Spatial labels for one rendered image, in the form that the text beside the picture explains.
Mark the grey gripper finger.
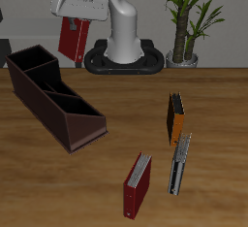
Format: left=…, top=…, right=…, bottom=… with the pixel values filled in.
left=68, top=16, right=78, bottom=31

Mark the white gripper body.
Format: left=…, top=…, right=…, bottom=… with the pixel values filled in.
left=50, top=0, right=109, bottom=22

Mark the red book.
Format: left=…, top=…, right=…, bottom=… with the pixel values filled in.
left=57, top=16, right=91, bottom=64
left=122, top=151, right=153, bottom=221

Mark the dark brown desk caddy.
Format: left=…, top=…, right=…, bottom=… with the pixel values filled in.
left=5, top=44, right=109, bottom=155

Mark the orange book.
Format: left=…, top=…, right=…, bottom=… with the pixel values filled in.
left=166, top=91, right=186, bottom=147

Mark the black and grey book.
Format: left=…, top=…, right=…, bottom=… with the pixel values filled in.
left=167, top=132, right=193, bottom=197

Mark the dark grey block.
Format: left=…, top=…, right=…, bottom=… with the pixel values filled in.
left=0, top=38, right=13, bottom=69

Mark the green pot plant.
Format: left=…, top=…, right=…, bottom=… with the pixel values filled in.
left=164, top=0, right=230, bottom=70

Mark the flat black base plate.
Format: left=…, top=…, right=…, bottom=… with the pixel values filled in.
left=83, top=38, right=166, bottom=76

